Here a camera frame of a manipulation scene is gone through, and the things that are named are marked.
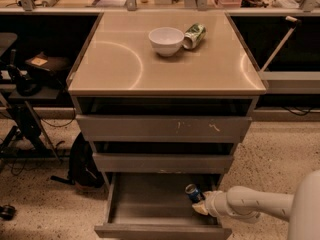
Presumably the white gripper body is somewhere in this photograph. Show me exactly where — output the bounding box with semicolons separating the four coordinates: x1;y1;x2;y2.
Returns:
205;191;233;217

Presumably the blue pepsi can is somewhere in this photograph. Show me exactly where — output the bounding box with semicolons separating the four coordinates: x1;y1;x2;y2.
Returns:
185;184;204;203

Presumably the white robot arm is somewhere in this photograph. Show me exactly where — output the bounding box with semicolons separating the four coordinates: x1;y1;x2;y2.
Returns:
192;170;320;240

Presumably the bottom grey drawer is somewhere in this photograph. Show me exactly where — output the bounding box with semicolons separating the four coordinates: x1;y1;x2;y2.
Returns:
95;173;232;240

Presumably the grey drawer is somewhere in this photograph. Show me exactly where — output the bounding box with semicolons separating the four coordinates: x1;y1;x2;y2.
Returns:
95;173;232;240
76;115;252;143
93;153;233;174

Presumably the middle grey drawer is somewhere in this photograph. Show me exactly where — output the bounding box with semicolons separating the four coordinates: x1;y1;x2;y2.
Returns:
93;153;233;174

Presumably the grey drawer cabinet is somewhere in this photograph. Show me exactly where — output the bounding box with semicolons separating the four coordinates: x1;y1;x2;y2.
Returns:
65;10;269;192

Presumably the top grey drawer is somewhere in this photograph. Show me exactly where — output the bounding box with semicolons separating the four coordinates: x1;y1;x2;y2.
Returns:
76;115;252;143

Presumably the green soda can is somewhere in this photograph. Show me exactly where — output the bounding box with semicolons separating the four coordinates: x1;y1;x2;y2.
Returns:
183;23;206;50

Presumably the black backpack on floor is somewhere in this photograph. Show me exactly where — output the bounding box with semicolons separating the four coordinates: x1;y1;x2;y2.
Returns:
50;133;105;192

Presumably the white bowl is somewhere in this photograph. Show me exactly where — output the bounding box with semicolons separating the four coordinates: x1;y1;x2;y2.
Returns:
148;27;184;57

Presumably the white stick with cork tip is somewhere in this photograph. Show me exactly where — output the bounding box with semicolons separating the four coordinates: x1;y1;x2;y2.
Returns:
260;16;301;73

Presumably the black office chair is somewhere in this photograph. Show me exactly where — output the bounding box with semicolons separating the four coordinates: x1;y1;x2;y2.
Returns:
0;205;16;220

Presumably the dark side desk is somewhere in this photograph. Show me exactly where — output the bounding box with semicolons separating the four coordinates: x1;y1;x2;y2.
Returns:
0;32;73;160

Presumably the black box with label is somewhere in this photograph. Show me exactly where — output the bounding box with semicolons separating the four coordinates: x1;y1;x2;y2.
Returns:
25;52;71;80

